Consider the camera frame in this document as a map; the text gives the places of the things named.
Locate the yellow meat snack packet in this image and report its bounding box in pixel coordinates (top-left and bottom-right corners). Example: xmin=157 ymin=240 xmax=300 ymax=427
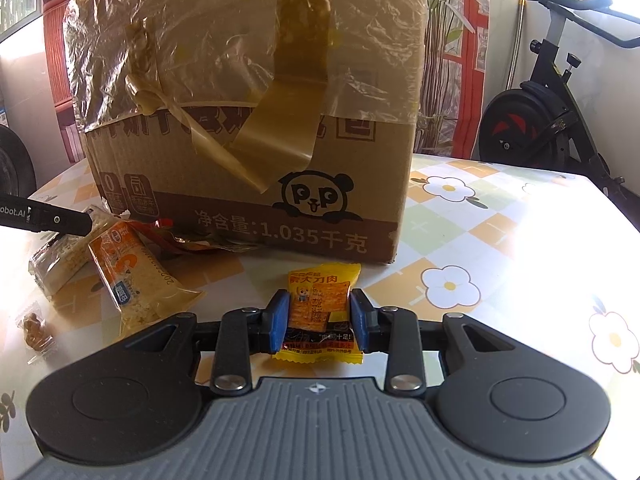
xmin=274 ymin=262 xmax=363 ymax=364

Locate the orange cake bar packet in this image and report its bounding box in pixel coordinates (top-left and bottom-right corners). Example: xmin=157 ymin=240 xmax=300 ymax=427
xmin=89 ymin=221 xmax=205 ymax=338

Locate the pale nougat bar packet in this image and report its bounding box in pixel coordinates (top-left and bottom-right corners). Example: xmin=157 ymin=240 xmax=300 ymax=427
xmin=28 ymin=206 xmax=118 ymax=299

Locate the dark red flat snack packet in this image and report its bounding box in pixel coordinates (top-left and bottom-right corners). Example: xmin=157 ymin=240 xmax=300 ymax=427
xmin=126 ymin=220 xmax=259 ymax=255

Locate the checkered floral tablecloth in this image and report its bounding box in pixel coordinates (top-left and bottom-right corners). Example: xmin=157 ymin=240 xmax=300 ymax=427
xmin=1 ymin=156 xmax=639 ymax=479

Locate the cardboard box with plastic liner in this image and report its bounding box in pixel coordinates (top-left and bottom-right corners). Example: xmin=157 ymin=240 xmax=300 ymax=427
xmin=63 ymin=0 xmax=427 ymax=262

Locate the black exercise bike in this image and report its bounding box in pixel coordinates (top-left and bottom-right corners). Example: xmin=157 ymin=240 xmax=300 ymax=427
xmin=477 ymin=0 xmax=639 ymax=214

